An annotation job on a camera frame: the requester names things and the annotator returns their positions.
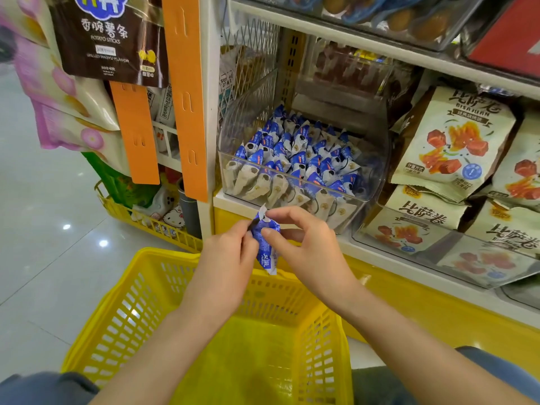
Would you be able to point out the person's left leg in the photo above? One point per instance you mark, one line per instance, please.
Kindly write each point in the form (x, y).
(46, 390)

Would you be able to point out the white cat toy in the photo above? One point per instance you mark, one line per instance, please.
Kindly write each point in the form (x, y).
(168, 210)

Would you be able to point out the white shelf board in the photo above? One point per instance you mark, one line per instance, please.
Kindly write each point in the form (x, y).
(422, 278)
(379, 48)

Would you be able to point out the blue white snack packet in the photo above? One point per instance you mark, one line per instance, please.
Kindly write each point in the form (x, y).
(266, 248)

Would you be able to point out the person's right forearm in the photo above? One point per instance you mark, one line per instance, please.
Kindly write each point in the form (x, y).
(422, 358)

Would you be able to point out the white lower shelf board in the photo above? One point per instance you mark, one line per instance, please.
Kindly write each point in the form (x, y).
(422, 278)

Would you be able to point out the pile of blue white candies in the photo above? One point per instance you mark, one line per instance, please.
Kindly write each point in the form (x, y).
(295, 160)

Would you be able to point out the clear bin of dark packets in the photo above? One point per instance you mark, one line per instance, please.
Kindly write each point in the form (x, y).
(350, 75)

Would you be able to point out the clear plastic bag bin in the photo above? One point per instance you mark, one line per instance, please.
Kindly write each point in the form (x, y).
(443, 261)

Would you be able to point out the short orange hanging strip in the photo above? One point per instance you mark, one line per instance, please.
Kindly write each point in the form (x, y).
(136, 130)

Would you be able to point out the person's left thumb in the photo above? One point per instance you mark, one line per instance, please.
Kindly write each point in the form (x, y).
(251, 248)

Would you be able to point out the yellow plastic shopping basket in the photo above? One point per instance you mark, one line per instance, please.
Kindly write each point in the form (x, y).
(261, 358)

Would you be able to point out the brown potato stick bag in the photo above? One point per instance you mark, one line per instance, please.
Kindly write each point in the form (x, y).
(109, 37)

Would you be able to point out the pink flower print bag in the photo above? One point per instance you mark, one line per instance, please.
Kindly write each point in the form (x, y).
(55, 80)
(80, 137)

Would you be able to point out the person's left hand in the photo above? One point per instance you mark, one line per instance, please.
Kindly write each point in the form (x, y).
(221, 274)

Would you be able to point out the person's left forearm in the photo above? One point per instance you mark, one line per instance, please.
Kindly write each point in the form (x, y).
(168, 358)

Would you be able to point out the clear bin of brown snacks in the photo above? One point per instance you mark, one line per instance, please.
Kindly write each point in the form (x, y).
(379, 14)

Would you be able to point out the red box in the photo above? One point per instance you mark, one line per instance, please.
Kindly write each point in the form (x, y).
(510, 37)

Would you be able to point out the person's right thumb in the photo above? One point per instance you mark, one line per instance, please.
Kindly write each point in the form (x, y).
(276, 237)

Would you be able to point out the green snack bag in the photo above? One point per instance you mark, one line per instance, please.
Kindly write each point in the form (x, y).
(116, 185)

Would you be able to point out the cream snack bag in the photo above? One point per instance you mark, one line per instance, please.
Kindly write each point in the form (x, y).
(455, 143)
(413, 223)
(485, 263)
(508, 227)
(521, 172)

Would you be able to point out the grey cylinder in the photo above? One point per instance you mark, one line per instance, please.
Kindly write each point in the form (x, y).
(190, 210)

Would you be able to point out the wide orange hanging strip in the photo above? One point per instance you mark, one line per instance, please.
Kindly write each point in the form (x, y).
(185, 92)

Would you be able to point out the clear plastic candy bin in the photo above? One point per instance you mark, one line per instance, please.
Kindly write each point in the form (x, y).
(371, 134)

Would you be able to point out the person's right hand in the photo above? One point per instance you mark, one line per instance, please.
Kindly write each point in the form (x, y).
(320, 261)

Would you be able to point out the yellow perforated shelf upright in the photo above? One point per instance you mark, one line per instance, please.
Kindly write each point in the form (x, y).
(292, 67)

